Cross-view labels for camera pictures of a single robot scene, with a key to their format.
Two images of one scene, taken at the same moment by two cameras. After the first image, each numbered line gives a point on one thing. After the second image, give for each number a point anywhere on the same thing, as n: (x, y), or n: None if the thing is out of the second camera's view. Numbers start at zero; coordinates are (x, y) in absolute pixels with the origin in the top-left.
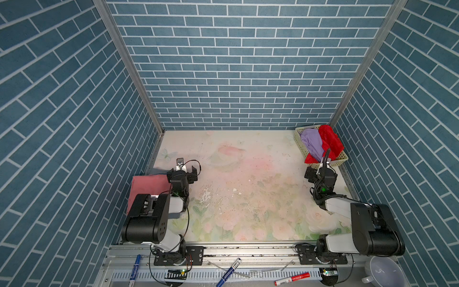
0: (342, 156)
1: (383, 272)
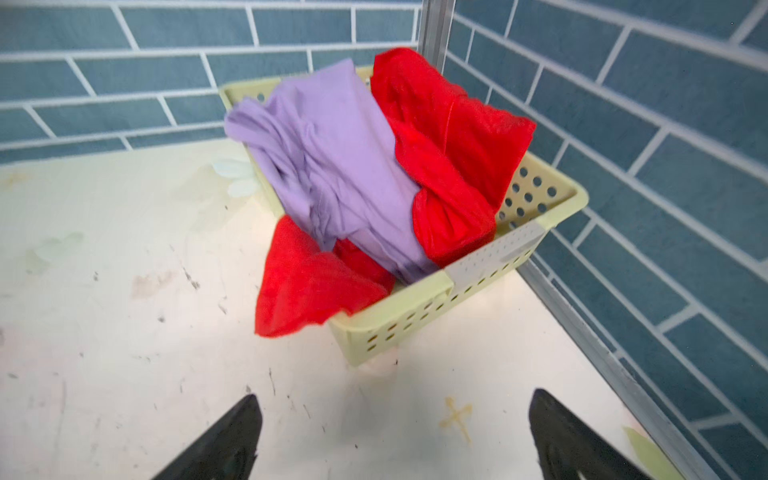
0: (542, 199)
1: None
